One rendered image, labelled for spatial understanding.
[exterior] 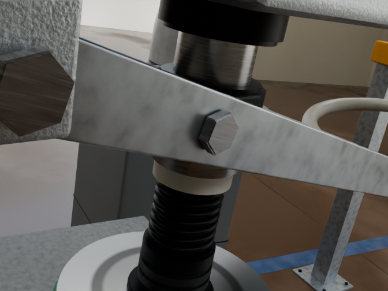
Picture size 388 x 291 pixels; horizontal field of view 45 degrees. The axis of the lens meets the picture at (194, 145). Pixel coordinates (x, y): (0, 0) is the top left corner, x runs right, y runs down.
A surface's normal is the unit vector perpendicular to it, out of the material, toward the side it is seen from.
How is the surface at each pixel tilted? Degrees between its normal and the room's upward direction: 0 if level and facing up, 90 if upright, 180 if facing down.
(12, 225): 0
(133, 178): 90
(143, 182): 90
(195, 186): 90
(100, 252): 0
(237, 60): 90
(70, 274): 0
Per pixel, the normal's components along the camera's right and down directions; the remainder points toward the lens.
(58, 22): 0.68, 0.36
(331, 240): -0.83, 0.04
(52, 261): 0.18, -0.93
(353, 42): 0.48, 0.38
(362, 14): 0.56, 0.69
